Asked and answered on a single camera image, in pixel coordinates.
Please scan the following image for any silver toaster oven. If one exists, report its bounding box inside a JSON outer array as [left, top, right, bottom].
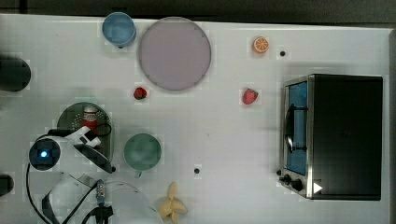
[[276, 74, 383, 201]]

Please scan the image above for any red strawberry toy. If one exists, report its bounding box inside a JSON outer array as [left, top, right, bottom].
[[134, 87, 147, 100]]

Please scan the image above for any red ketchup bottle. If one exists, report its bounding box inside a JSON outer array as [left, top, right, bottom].
[[82, 105, 98, 133]]

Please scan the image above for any lilac round plate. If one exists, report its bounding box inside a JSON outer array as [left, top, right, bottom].
[[138, 17, 211, 91]]

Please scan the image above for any pink strawberry toy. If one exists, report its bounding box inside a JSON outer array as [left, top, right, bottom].
[[242, 89, 259, 105]]

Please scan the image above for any orange slice toy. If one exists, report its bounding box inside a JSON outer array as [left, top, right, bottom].
[[252, 36, 269, 53]]

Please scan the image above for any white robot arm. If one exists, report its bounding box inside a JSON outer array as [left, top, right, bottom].
[[28, 126, 163, 224]]

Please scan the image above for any dark grey cup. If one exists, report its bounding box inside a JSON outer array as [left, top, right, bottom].
[[0, 174, 14, 196]]

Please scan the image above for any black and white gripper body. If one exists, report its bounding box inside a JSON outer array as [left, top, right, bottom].
[[65, 126, 112, 174]]

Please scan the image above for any green mug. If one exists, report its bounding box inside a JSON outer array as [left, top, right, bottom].
[[123, 133, 162, 178]]

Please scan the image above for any blue cup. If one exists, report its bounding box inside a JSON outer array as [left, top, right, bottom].
[[102, 12, 137, 49]]

